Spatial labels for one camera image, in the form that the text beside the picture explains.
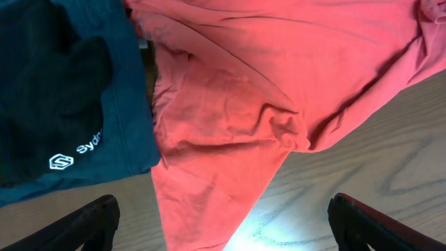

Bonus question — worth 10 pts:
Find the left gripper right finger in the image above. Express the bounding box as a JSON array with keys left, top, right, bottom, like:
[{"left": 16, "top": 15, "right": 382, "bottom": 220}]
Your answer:
[{"left": 328, "top": 193, "right": 445, "bottom": 251}]

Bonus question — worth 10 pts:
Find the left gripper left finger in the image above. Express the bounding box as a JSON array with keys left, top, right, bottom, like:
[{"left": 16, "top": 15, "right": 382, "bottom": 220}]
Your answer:
[{"left": 1, "top": 195, "right": 120, "bottom": 251}]

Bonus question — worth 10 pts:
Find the red t-shirt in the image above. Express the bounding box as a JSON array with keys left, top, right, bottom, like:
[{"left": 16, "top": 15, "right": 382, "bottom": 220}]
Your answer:
[{"left": 125, "top": 0, "right": 445, "bottom": 250}]

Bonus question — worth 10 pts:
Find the navy blue folded garment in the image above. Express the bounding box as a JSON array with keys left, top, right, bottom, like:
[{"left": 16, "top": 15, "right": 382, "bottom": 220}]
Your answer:
[{"left": 1, "top": 0, "right": 160, "bottom": 206}]

